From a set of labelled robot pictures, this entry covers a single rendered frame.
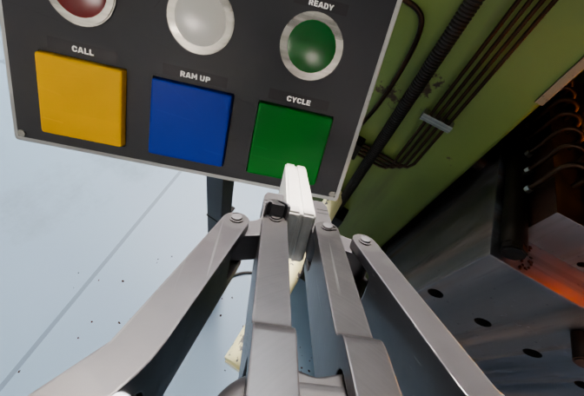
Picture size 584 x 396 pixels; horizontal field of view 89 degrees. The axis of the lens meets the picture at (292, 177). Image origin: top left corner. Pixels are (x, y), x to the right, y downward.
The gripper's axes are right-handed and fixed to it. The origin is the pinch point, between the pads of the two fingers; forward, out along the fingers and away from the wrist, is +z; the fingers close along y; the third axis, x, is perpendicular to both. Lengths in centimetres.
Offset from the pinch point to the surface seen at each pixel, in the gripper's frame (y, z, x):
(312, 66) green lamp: 0.5, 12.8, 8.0
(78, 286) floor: -57, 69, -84
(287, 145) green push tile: -0.2, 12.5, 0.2
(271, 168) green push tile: -1.2, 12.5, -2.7
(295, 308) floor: 23, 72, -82
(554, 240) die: 38.4, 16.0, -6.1
